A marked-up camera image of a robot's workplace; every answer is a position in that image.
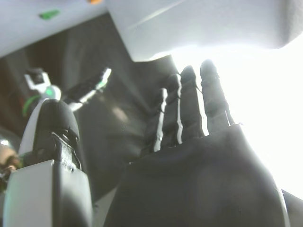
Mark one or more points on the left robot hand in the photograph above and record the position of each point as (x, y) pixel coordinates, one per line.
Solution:
(189, 184)

